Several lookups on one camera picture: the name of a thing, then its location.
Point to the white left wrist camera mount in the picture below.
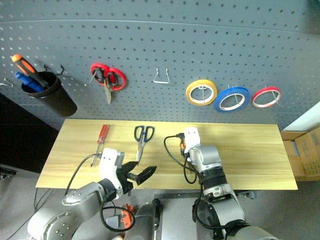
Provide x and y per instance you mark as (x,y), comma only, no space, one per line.
(108,162)

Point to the cardboard box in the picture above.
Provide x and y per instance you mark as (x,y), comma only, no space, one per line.
(306,152)

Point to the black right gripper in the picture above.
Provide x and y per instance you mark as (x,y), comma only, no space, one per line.
(183,153)

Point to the orange plastic part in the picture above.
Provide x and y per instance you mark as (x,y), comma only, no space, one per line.
(127,215)

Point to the small silver pegboard hook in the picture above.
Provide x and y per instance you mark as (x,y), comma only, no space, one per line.
(9,82)

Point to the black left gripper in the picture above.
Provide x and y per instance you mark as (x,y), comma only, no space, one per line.
(124,180)

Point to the silver scissors peg hook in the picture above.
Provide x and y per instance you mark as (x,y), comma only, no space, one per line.
(93,77)

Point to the grey pegboard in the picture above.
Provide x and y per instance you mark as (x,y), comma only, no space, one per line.
(160,45)

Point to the blue tape roll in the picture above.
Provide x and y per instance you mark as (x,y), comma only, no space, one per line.
(217,102)

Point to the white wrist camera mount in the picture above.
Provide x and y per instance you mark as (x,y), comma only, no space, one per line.
(108,162)
(192,137)

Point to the black pegboard hook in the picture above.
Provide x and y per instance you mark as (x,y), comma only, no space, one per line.
(61,69)
(46,67)

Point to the dark grey rounded shape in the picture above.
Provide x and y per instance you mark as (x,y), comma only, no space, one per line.
(146,220)

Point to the black tool cup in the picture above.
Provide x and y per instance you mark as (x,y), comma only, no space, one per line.
(58,100)

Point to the silver tape peg hook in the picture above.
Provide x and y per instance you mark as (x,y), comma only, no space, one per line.
(204,95)
(236,96)
(275,98)

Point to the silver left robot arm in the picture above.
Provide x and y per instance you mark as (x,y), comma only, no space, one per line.
(80,195)

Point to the yellow tape roll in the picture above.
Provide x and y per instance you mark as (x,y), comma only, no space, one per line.
(188,91)

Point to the black device beside table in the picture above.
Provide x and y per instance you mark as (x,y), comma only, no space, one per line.
(6,173)

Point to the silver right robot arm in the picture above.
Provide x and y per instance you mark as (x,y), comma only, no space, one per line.
(210,157)

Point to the red tape roll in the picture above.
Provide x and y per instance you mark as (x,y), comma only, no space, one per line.
(254,96)

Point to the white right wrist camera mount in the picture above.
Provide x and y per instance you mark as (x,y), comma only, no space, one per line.
(192,137)

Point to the grey metal table frame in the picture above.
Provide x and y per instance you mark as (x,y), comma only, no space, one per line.
(175,195)

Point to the orange and black screwdriver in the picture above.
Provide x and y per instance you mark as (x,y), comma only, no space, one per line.
(24,65)

